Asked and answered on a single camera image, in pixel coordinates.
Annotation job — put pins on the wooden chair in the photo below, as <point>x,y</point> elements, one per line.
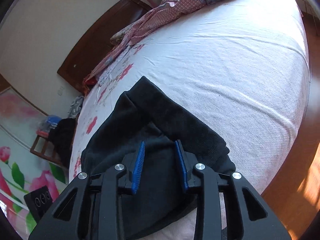
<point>45,149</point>

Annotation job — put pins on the dark navy sport pants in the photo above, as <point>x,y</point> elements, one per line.
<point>145,114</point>

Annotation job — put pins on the white floral bed sheet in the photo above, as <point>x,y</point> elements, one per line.
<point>240,66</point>

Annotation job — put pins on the brown wooden headboard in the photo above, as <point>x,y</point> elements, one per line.
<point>95,44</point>

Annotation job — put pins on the red checked quilt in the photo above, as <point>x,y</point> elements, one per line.
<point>126,38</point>

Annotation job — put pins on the floral wardrobe door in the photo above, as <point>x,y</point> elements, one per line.
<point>21,171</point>

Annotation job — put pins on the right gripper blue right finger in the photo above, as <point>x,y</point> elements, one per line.
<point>181,163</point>

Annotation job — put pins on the black clothes pile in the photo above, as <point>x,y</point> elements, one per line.
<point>62,138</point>

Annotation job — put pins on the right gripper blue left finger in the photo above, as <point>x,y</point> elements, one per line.
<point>136,170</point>

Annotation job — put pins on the plastic bag with items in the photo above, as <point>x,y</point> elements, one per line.
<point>50,122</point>

